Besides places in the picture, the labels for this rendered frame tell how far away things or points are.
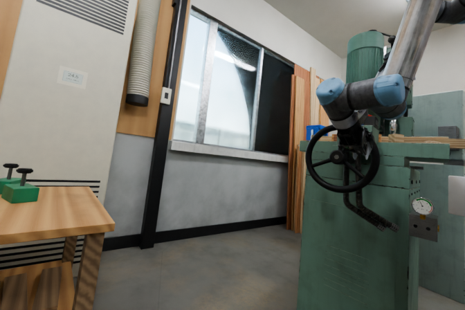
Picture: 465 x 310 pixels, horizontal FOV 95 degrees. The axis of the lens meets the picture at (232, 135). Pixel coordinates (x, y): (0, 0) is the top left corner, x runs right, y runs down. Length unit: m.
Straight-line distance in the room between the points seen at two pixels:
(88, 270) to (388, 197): 1.12
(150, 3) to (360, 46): 1.46
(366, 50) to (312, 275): 1.18
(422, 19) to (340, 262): 0.99
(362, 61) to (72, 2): 1.65
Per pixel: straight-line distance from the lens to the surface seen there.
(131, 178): 1.87
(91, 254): 0.82
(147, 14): 1.93
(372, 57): 1.39
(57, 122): 1.51
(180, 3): 2.20
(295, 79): 3.00
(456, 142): 1.30
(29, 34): 1.61
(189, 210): 2.10
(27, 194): 1.06
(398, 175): 1.14
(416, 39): 0.80
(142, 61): 1.76
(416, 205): 1.08
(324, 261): 1.28
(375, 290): 1.24
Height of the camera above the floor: 0.76
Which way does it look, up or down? 6 degrees up
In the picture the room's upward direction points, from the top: 6 degrees clockwise
